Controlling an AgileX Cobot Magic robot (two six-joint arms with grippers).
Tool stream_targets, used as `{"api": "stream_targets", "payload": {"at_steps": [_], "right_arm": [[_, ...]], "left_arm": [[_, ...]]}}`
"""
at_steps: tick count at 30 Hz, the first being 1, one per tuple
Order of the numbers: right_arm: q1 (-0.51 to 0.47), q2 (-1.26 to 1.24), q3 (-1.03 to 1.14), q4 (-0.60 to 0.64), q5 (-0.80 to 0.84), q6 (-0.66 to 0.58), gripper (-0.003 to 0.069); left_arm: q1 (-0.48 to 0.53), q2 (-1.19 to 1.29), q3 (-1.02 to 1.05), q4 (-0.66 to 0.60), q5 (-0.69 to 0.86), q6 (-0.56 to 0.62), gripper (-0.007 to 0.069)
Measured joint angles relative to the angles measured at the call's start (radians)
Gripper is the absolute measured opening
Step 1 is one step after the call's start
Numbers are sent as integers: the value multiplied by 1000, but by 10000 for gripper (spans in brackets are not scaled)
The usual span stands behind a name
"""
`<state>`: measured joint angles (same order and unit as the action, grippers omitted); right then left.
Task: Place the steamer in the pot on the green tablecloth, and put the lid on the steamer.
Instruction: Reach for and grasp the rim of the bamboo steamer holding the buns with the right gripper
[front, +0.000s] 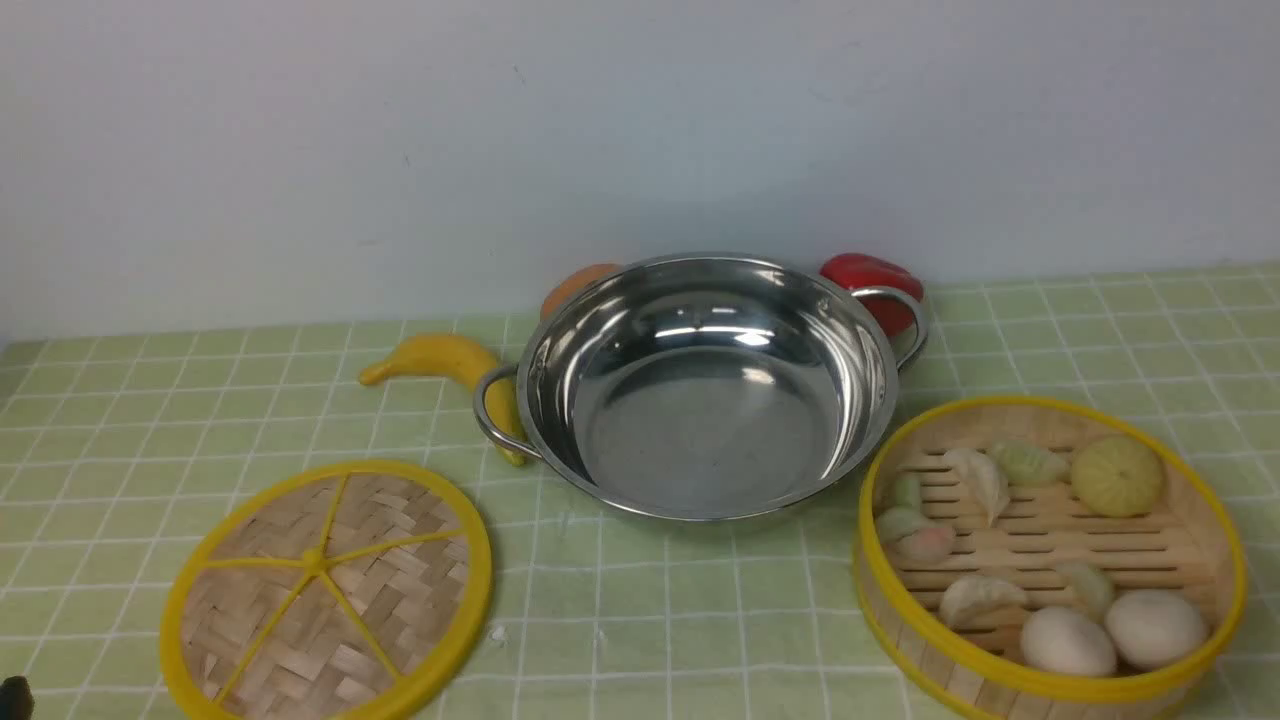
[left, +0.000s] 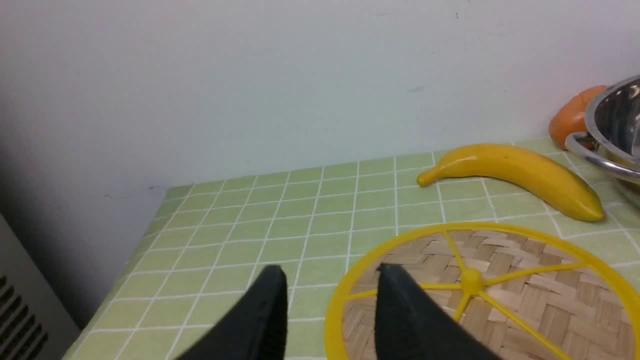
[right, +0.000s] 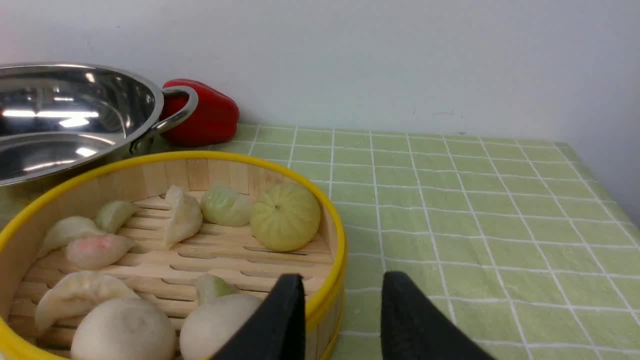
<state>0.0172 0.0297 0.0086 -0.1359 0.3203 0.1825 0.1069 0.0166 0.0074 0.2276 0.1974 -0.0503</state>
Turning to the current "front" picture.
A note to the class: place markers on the woven bamboo steamer lid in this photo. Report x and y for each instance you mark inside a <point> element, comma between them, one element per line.
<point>352,591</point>

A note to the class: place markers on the bamboo steamer basket yellow rim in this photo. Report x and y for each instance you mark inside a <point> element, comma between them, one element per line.
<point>1186,545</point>

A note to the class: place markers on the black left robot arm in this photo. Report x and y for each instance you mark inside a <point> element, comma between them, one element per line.
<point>16,699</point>

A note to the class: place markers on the stainless steel pot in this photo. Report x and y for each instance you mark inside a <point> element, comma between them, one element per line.
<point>706,387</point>

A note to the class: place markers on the orange fruit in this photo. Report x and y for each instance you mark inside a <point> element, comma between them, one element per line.
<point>574,283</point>

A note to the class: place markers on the yellow banana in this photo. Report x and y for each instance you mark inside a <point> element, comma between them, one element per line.
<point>473,366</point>

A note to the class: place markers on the red bell pepper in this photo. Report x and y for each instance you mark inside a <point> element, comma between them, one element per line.
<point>853,270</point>

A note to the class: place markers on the small green dumpling left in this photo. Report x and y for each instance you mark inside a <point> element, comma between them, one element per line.
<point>904,491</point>

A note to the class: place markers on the pink green dumpling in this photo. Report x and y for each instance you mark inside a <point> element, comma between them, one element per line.
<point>912,537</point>

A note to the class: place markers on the white dumpling top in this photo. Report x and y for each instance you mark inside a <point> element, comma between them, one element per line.
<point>986,483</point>

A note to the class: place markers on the white dumpling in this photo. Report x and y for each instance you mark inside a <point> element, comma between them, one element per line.
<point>975,595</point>
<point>986,483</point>

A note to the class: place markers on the white dumpling bottom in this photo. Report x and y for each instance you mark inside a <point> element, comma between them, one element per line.
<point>975,595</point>

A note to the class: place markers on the green dumpling top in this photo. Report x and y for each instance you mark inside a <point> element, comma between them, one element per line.
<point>1028,465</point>

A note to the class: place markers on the yellow-green round bun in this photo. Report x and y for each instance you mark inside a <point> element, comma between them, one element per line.
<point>1118,477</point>

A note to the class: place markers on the white round bun left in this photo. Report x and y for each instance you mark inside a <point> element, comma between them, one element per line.
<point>1065,641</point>

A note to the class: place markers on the white round bun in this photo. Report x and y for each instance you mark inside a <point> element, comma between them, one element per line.
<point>1065,641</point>
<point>1153,628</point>

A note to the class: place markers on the pale green dumpling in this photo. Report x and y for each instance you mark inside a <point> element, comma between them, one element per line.
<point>1090,585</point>

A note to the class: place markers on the green checkered tablecloth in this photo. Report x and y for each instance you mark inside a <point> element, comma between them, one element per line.
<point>119,452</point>

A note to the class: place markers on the white round bun right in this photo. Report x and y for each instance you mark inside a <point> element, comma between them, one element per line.
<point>1153,628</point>

